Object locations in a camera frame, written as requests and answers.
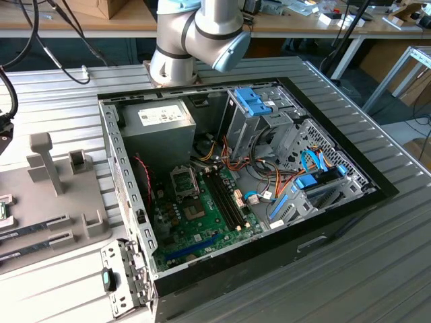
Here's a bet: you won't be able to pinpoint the grey power supply unit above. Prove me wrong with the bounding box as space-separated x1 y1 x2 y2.
119 98 197 176

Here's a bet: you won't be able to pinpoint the red black twisted wire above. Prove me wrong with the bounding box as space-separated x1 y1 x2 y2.
133 153 156 203

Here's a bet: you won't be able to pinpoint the aluminium profile frame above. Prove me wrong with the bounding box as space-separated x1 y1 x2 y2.
362 45 431 115

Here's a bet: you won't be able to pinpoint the thick black camera cable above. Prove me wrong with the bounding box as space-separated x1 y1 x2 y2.
0 67 19 119

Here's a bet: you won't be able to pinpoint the black RAM slot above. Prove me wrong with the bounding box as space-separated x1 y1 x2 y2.
209 173 240 230
204 174 236 231
213 172 244 229
218 171 248 227

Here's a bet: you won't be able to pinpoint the dark RAM stick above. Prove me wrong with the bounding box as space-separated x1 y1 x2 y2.
0 221 50 242
0 239 52 262

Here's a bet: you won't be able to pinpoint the hard disk in blue carrier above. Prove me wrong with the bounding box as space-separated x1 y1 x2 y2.
290 164 350 199

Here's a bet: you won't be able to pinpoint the CPU socket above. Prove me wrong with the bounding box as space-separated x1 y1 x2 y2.
169 164 201 201

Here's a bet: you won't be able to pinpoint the blue wire with white plug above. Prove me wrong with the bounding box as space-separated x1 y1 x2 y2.
242 190 261 205

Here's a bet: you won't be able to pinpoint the blue expansion slot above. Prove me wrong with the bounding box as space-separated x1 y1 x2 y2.
164 234 223 261

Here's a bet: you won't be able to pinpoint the grey metal disk bay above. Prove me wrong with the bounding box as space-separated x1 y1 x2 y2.
267 181 378 231

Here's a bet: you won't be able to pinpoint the blue plastic rail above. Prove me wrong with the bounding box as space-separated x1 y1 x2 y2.
268 194 290 222

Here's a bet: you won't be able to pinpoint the grey parts rack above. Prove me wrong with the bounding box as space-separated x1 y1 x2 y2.
0 131 114 274

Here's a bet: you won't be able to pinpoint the blue SATA wire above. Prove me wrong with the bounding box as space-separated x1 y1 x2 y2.
300 149 321 176
314 150 330 173

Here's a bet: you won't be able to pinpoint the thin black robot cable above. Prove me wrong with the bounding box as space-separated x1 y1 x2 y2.
46 0 110 67

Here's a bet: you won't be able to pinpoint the green motherboard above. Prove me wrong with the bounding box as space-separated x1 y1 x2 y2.
151 164 266 272

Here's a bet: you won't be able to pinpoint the black slanted pole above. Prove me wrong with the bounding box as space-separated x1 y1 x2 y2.
319 0 374 81

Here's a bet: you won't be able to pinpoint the metal expansion card bracket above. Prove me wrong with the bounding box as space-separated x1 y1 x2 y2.
100 238 158 319

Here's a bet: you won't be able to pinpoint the brown cardboard sheet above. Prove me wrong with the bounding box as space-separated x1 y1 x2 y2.
358 42 431 108

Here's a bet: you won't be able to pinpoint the robot signal cable with clip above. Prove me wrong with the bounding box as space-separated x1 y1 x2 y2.
18 0 92 85

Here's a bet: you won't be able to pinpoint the orange yellow power wires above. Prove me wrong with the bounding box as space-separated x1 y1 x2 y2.
199 140 218 162

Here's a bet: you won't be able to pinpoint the perforated metal drive cage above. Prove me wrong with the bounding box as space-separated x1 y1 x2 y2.
274 118 377 203

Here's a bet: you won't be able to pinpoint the long wooden desk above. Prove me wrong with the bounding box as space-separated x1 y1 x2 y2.
0 0 431 80

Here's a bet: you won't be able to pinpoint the orange black wire bundle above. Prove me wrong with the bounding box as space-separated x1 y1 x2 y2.
220 134 299 201

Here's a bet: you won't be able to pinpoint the grey metal optical drive cage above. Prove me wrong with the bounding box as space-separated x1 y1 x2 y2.
218 87 304 159

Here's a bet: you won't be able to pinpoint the open brown cardboard box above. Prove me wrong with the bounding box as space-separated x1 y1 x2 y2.
392 1 431 28

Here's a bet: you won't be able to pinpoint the small white box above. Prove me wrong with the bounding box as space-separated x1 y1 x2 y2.
318 12 341 26
336 16 366 29

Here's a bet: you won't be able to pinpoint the metal socket cover frame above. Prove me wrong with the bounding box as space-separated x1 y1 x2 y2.
183 200 206 221

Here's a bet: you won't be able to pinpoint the black open PC case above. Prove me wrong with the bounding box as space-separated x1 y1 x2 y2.
96 76 400 323

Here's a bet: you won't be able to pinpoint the blue plastic drive latch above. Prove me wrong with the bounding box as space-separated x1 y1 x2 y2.
232 87 275 117

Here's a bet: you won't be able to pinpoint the black teal bracket latch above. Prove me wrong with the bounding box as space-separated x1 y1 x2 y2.
101 267 117 292

